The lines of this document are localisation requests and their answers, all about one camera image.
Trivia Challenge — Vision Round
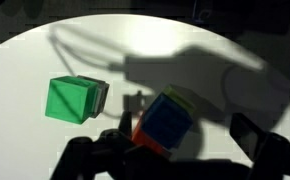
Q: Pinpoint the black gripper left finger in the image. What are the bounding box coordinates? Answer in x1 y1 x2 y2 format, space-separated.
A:
49 110 173 180

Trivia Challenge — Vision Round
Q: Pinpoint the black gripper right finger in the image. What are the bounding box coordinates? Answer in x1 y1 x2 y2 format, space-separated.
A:
229 112 290 180

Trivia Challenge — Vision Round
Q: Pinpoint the green building block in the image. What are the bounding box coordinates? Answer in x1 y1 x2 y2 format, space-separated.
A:
44 75 100 125

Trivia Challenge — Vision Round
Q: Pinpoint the orange building block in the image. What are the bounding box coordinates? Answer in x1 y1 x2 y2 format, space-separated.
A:
131 117 173 158

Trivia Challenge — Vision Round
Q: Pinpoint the blue building block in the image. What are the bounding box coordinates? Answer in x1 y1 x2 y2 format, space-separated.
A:
140 92 195 151

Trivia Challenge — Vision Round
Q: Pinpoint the lime building block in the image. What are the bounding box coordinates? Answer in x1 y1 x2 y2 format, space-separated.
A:
162 83 197 116

